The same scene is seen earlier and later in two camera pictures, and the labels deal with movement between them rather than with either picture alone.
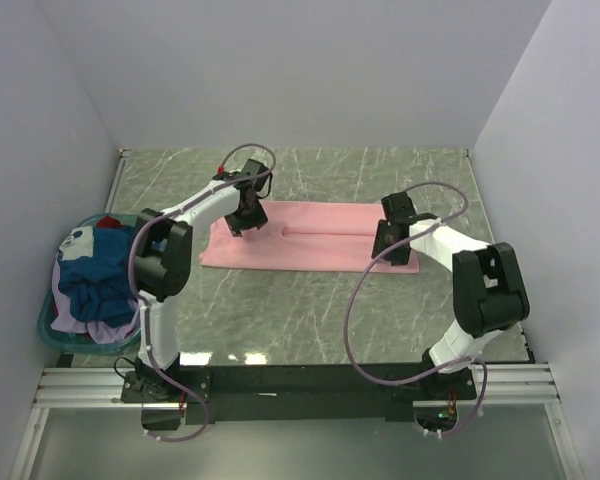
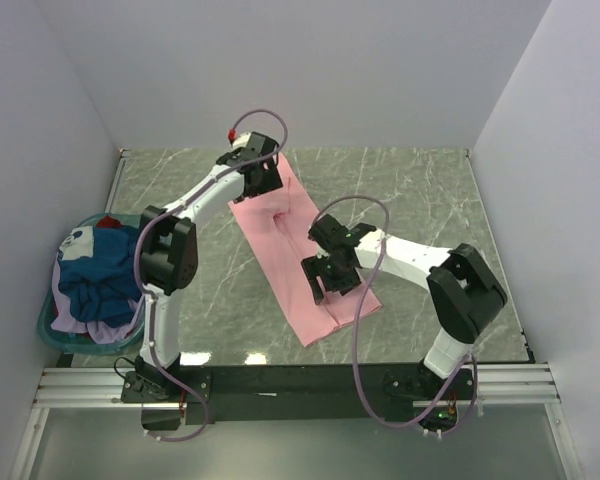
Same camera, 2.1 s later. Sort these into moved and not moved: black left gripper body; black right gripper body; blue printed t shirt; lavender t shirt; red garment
Moved: black left gripper body; black right gripper body
Not moved: blue printed t shirt; red garment; lavender t shirt
